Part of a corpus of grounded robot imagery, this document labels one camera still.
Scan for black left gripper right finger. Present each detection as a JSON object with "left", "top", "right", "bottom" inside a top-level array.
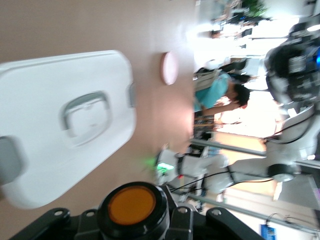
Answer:
[{"left": 164, "top": 206, "right": 262, "bottom": 240}]

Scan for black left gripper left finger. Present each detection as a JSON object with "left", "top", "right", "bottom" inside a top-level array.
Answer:
[{"left": 11, "top": 207, "right": 103, "bottom": 240}]

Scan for orange push button switch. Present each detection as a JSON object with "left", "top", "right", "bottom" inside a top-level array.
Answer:
[{"left": 96, "top": 181, "right": 173, "bottom": 240}]

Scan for white lidded box grey latches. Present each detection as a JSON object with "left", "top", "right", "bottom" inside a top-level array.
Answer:
[{"left": 0, "top": 49, "right": 138, "bottom": 210}]

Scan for person in teal shirt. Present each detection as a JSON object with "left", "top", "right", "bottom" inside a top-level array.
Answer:
[{"left": 193, "top": 71, "right": 251, "bottom": 116}]

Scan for white round plate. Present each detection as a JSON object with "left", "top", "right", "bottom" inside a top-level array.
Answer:
[{"left": 160, "top": 50, "right": 180, "bottom": 86}]

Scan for green potted plant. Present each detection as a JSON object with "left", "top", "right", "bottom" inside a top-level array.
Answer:
[{"left": 241, "top": 0, "right": 269, "bottom": 16}]

